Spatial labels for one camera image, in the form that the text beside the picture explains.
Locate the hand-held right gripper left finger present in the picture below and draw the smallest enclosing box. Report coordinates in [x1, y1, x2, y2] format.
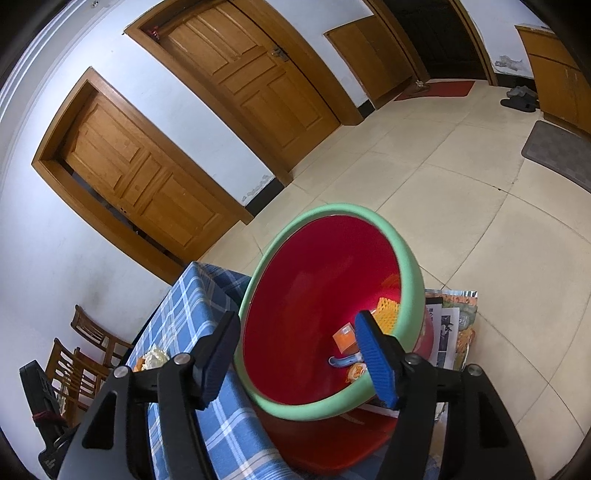
[53, 310, 242, 480]

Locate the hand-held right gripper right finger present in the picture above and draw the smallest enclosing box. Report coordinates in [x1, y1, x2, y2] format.
[355, 310, 539, 480]

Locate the yellow bumpy foam net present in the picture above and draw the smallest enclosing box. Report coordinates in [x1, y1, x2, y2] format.
[372, 296, 400, 335]

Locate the red bin with green rim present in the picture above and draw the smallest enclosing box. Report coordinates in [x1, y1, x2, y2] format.
[233, 202, 437, 476]

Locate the blue white plastic item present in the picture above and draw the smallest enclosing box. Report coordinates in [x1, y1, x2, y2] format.
[328, 353, 365, 370]

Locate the small orange box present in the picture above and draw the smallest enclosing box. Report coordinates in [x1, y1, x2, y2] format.
[332, 324, 365, 356]

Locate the wooden chair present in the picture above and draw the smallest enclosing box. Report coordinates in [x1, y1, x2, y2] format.
[70, 305, 134, 370]
[44, 338, 116, 428]

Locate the blue plaid tablecloth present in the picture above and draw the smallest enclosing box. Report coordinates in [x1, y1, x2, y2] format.
[124, 262, 296, 480]

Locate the newspaper magazines pile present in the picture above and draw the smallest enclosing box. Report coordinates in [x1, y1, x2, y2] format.
[425, 288, 481, 374]

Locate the plain wooden panel door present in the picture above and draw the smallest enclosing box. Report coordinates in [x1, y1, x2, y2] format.
[31, 67, 254, 284]

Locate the grey floor mat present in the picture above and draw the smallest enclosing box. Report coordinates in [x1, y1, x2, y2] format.
[521, 120, 591, 192]

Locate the red door mat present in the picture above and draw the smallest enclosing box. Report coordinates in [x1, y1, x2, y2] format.
[393, 80, 476, 101]

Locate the wooden door with red ornament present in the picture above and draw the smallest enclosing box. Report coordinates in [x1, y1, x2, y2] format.
[124, 0, 365, 185]

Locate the open wooden door leaf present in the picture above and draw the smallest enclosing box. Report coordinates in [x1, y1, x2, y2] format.
[323, 14, 416, 109]

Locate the wooden cabinet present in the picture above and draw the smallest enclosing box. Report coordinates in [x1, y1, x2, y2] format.
[515, 25, 591, 134]

